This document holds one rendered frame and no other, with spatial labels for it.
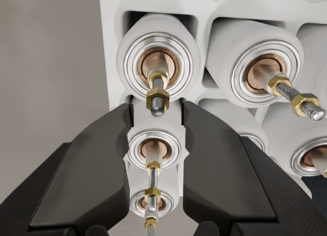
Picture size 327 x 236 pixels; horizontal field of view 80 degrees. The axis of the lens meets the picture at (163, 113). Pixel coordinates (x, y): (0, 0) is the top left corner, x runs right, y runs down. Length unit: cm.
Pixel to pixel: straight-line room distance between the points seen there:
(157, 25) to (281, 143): 25
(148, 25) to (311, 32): 23
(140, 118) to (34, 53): 35
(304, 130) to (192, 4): 23
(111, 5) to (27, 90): 38
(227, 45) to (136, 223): 80
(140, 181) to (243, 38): 25
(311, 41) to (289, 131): 13
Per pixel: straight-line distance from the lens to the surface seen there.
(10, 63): 59
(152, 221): 34
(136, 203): 36
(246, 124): 29
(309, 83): 31
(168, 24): 22
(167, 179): 35
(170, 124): 26
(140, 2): 28
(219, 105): 33
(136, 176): 35
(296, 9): 33
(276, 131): 36
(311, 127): 34
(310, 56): 32
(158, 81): 17
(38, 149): 71
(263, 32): 24
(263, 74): 23
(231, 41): 25
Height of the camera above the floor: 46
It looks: 59 degrees down
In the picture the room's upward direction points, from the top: 178 degrees clockwise
